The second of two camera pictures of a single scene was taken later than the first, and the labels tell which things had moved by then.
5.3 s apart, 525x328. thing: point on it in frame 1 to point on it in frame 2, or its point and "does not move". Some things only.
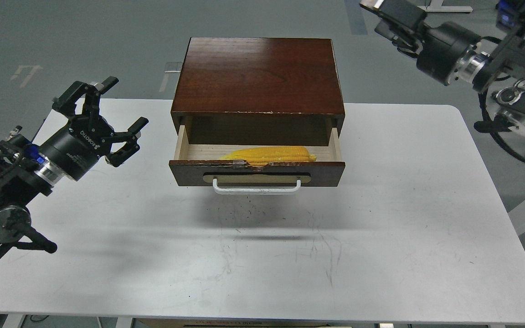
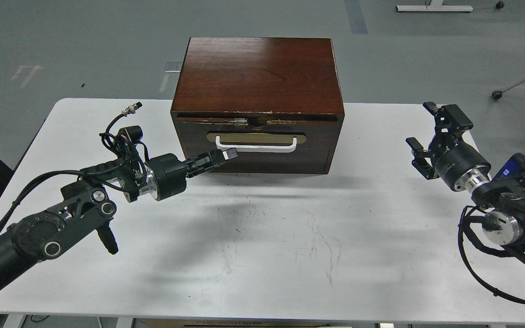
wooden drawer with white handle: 202,166 to 266,144
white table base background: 435,6 does not move
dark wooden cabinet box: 257,91 does not move
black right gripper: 446,53 to 458,164
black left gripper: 71,150 to 167,175
